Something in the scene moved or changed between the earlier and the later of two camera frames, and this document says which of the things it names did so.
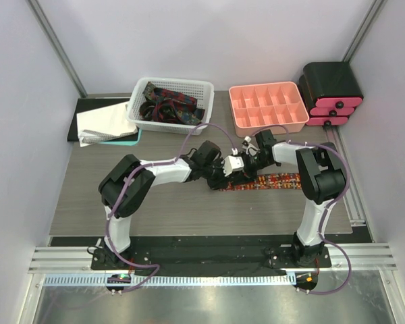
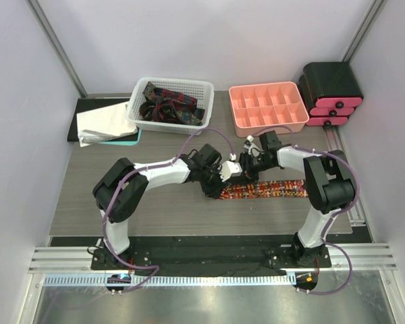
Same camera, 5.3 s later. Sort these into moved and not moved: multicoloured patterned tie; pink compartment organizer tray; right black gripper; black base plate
Moved: multicoloured patterned tie
Not moved: black base plate; right black gripper; pink compartment organizer tray
